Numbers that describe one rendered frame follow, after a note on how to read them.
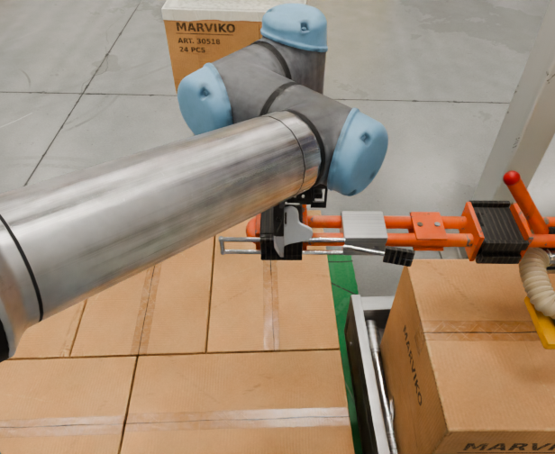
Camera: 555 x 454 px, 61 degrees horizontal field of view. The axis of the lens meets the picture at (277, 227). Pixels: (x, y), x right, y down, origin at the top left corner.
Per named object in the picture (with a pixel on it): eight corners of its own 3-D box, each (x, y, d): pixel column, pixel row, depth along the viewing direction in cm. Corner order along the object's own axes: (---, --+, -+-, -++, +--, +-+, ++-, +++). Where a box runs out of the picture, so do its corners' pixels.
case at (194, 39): (304, 59, 251) (308, -22, 223) (301, 99, 223) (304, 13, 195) (192, 55, 255) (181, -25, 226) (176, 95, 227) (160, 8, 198)
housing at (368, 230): (378, 227, 83) (382, 209, 80) (384, 258, 78) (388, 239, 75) (338, 227, 83) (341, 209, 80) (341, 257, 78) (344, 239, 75)
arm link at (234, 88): (241, 106, 43) (318, 63, 48) (164, 65, 48) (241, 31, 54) (245, 174, 48) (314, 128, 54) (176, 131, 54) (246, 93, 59)
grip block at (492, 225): (503, 222, 84) (514, 198, 80) (522, 266, 77) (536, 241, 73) (455, 222, 84) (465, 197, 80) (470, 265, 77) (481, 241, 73)
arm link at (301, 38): (241, 14, 52) (292, -7, 57) (246, 103, 60) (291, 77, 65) (294, 36, 49) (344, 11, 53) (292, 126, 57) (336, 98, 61)
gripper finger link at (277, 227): (283, 240, 70) (284, 183, 66) (273, 240, 70) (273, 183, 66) (284, 227, 74) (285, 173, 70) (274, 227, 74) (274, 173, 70)
